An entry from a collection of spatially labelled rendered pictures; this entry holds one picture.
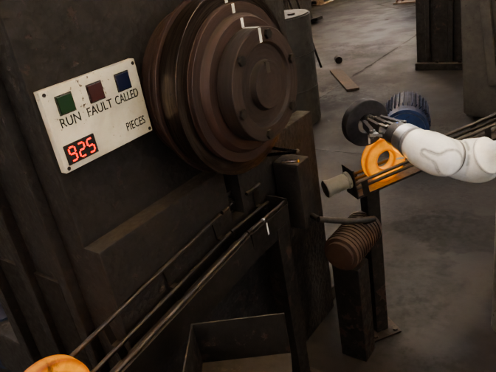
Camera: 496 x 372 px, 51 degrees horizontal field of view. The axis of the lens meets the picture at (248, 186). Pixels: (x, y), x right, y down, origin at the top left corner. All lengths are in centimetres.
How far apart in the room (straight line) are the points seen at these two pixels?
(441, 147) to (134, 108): 77
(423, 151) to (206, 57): 61
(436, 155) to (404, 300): 102
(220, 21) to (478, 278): 163
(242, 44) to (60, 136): 45
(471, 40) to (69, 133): 324
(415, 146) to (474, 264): 117
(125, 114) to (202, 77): 20
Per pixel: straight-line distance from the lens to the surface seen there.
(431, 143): 141
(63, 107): 115
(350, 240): 171
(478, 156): 149
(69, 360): 116
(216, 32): 124
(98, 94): 120
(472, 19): 397
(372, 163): 176
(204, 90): 120
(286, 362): 119
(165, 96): 121
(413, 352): 207
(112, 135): 123
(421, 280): 240
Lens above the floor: 144
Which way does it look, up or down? 25 degrees down
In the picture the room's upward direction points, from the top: 11 degrees counter-clockwise
